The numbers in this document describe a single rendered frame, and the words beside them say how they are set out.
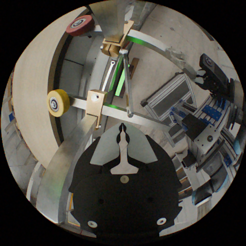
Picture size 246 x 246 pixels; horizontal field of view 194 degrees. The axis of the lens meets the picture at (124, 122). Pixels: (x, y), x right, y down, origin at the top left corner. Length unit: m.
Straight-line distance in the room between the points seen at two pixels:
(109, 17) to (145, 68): 1.04
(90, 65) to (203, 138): 0.71
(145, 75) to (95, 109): 0.98
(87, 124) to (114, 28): 0.22
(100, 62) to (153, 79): 0.85
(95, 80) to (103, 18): 0.38
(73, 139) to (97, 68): 0.41
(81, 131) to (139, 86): 1.01
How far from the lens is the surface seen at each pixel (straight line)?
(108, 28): 0.18
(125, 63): 0.17
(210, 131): 0.45
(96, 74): 0.47
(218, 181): 0.56
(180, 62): 0.27
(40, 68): 0.32
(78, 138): 0.15
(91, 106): 0.22
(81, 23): 0.27
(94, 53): 0.51
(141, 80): 1.10
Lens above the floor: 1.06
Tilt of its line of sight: 60 degrees down
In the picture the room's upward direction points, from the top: 176 degrees clockwise
